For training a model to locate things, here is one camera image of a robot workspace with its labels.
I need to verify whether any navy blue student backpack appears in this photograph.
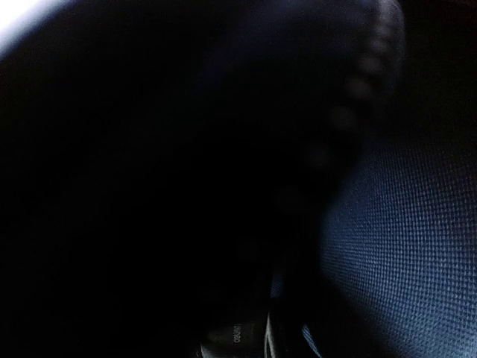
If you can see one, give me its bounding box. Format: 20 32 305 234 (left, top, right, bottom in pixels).
1 1 476 357

